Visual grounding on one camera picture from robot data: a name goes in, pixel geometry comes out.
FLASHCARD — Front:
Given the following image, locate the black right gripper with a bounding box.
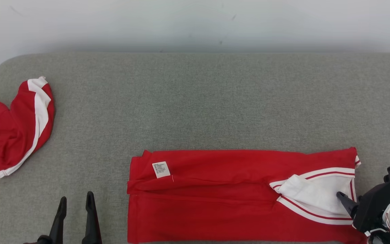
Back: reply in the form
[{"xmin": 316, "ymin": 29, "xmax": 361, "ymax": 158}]
[{"xmin": 337, "ymin": 181, "xmax": 390, "ymax": 233}]

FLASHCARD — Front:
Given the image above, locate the red shorts white stripe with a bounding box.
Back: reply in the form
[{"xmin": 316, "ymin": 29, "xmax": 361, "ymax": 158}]
[{"xmin": 0, "ymin": 76, "xmax": 55, "ymax": 179}]

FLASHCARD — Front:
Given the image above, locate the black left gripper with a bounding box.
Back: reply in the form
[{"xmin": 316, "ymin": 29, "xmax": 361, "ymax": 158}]
[{"xmin": 24, "ymin": 191, "xmax": 102, "ymax": 244}]

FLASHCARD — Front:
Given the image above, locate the white red arm wire bundle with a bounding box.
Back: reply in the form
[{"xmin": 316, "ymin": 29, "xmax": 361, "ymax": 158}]
[{"xmin": 364, "ymin": 195, "xmax": 390, "ymax": 244}]

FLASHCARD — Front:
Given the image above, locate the grey fabric sofa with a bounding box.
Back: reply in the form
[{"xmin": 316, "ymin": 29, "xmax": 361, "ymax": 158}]
[{"xmin": 0, "ymin": 52, "xmax": 390, "ymax": 244}]

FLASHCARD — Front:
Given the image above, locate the red number 23 jersey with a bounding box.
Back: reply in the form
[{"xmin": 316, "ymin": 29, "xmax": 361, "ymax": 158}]
[{"xmin": 127, "ymin": 147, "xmax": 368, "ymax": 244}]

